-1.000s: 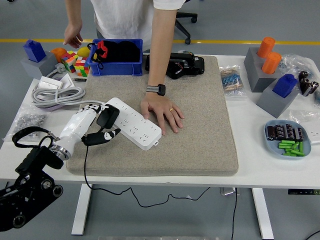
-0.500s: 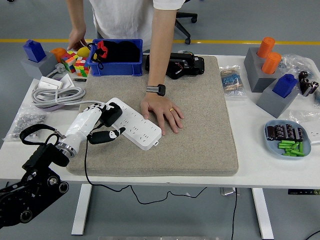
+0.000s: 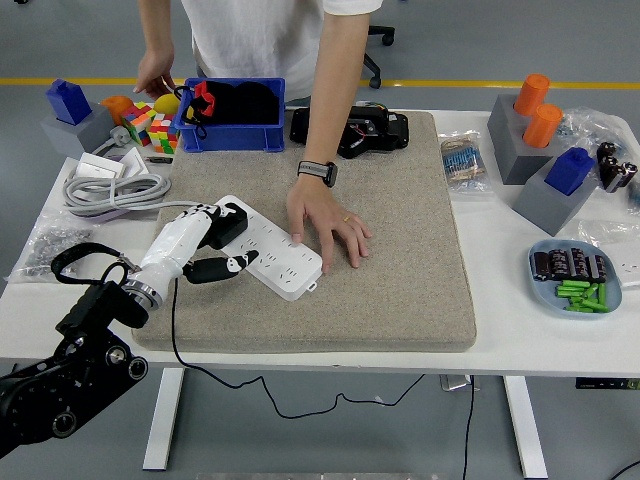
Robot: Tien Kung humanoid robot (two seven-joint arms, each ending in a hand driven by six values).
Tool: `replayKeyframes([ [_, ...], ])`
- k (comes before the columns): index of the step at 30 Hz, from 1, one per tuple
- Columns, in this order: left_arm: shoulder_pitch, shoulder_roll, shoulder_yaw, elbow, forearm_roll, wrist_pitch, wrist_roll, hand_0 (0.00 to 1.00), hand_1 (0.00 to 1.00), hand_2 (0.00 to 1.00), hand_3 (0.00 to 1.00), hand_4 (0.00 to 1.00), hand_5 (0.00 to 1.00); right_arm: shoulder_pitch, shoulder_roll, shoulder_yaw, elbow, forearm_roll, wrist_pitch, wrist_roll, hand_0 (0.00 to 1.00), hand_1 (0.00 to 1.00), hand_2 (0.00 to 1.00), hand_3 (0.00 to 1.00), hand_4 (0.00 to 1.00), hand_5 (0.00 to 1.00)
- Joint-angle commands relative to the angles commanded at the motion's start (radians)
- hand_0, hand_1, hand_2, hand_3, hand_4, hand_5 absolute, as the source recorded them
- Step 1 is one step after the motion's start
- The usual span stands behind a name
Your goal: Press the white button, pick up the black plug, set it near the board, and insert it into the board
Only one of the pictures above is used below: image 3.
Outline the grey power cord coil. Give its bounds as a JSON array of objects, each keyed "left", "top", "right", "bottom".
[{"left": 62, "top": 139, "right": 219, "bottom": 217}]

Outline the clear bag of resistors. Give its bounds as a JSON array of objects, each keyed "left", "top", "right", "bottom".
[{"left": 437, "top": 129, "right": 496, "bottom": 194}]

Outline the large grey block holder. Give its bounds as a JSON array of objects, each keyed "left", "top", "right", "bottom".
[{"left": 486, "top": 94, "right": 564, "bottom": 186}]

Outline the black grey wristwatch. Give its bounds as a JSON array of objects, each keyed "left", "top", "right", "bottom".
[{"left": 297, "top": 159, "right": 339, "bottom": 189}]

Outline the black table control panel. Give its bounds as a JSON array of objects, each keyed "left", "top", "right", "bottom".
[{"left": 574, "top": 376, "right": 640, "bottom": 391}]

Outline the black device housing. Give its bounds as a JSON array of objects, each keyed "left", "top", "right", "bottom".
[{"left": 289, "top": 103, "right": 411, "bottom": 160}]

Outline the yellow ball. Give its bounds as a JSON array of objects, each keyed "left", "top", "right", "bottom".
[{"left": 153, "top": 94, "right": 181, "bottom": 117}]

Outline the black hanging cable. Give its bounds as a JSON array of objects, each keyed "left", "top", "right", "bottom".
[{"left": 461, "top": 374, "right": 478, "bottom": 480}]

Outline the grey-brown mat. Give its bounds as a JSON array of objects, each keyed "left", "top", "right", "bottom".
[{"left": 131, "top": 109, "right": 478, "bottom": 354}]

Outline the black plug adapter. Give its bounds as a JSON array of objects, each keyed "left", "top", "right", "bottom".
[{"left": 202, "top": 207, "right": 250, "bottom": 250}]

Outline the white table leg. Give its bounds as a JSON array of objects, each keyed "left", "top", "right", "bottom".
[
  {"left": 502, "top": 374, "right": 549, "bottom": 479},
  {"left": 142, "top": 368, "right": 186, "bottom": 471}
]

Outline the blue plastic block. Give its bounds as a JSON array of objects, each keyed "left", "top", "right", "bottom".
[
  {"left": 544, "top": 146, "right": 597, "bottom": 197},
  {"left": 45, "top": 78, "right": 93, "bottom": 126}
]

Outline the black floor cable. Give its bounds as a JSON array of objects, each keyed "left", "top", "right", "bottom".
[{"left": 605, "top": 457, "right": 640, "bottom": 480}]

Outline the metal bracket under table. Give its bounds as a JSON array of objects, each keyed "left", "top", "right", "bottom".
[{"left": 439, "top": 373, "right": 481, "bottom": 392}]

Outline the clear plastic bag with parts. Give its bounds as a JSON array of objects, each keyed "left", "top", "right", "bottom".
[{"left": 557, "top": 105, "right": 640, "bottom": 167}]

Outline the person's left hand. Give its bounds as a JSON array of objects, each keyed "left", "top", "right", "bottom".
[{"left": 286, "top": 175, "right": 374, "bottom": 275}]

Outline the clear bag of metal screws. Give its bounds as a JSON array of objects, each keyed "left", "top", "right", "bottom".
[{"left": 4, "top": 212, "right": 97, "bottom": 285}]

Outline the black office chair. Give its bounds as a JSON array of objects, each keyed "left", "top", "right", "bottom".
[{"left": 362, "top": 24, "right": 396, "bottom": 90}]

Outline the white square frame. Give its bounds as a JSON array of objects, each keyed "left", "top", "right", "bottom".
[{"left": 120, "top": 146, "right": 151, "bottom": 179}]

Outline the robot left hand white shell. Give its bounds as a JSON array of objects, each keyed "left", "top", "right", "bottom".
[{"left": 130, "top": 201, "right": 261, "bottom": 295}]

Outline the light blue oval plate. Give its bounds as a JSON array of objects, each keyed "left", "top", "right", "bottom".
[{"left": 528, "top": 238, "right": 624, "bottom": 320}]

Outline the white power strip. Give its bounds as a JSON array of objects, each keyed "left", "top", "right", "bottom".
[{"left": 212, "top": 194, "right": 324, "bottom": 303}]

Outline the thin black plug cord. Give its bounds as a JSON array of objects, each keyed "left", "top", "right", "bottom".
[{"left": 170, "top": 276, "right": 427, "bottom": 420}]

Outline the black pouch with red trim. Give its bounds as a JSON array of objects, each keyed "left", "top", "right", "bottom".
[{"left": 173, "top": 80, "right": 281, "bottom": 140}]

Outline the blue plastic bin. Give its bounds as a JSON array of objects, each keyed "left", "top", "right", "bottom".
[{"left": 173, "top": 77, "right": 287, "bottom": 153}]

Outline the dark brown capacitor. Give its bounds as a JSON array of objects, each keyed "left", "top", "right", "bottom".
[
  {"left": 587, "top": 254, "right": 609, "bottom": 282},
  {"left": 548, "top": 248, "right": 572, "bottom": 280},
  {"left": 567, "top": 247, "right": 590, "bottom": 279},
  {"left": 531, "top": 250, "right": 552, "bottom": 281}
]

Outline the person's right hand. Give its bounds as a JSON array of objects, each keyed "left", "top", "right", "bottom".
[{"left": 133, "top": 47, "right": 177, "bottom": 97}]

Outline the white switch plate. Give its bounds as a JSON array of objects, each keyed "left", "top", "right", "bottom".
[{"left": 74, "top": 152, "right": 127, "bottom": 180}]

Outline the multicolour puzzle cube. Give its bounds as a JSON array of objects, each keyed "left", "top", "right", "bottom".
[
  {"left": 120, "top": 101, "right": 158, "bottom": 147},
  {"left": 147, "top": 113, "right": 181, "bottom": 155}
]

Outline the person's torso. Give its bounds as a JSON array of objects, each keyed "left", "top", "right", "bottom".
[{"left": 179, "top": 0, "right": 381, "bottom": 101}]

